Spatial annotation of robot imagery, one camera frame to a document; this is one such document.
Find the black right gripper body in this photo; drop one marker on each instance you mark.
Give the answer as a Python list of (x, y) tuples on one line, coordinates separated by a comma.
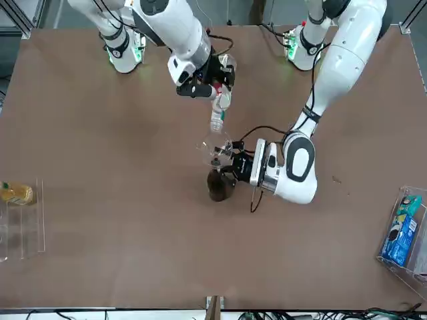
[(211, 71)]

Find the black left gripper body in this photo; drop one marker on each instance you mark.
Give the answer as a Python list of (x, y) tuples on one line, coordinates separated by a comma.
[(245, 166)]

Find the clear drink bottle red label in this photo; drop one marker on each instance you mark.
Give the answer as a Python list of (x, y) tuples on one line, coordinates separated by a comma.
[(217, 116)]

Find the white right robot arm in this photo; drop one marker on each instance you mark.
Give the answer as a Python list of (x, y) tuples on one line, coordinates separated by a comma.
[(173, 23)]

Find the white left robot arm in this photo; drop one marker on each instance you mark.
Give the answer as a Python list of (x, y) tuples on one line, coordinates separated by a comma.
[(343, 56)]

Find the dark glass bottle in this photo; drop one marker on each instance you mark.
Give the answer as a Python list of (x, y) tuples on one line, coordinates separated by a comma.
[(218, 190)]

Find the small yellow drink bottle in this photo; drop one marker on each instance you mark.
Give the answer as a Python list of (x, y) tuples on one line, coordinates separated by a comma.
[(18, 195)]

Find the clear acrylic bottle tray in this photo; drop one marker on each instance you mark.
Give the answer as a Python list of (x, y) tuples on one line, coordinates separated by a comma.
[(33, 233)]

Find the teal snack packet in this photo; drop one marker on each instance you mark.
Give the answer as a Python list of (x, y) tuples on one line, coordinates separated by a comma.
[(408, 205)]

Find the blue cookie packet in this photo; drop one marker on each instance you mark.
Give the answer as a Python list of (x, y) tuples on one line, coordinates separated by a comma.
[(398, 241)]

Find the clear acrylic snack shelf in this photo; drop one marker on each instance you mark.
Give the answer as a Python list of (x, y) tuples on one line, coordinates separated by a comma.
[(418, 273)]

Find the aluminium frame post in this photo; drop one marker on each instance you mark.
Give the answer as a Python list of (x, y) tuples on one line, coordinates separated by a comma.
[(216, 306)]

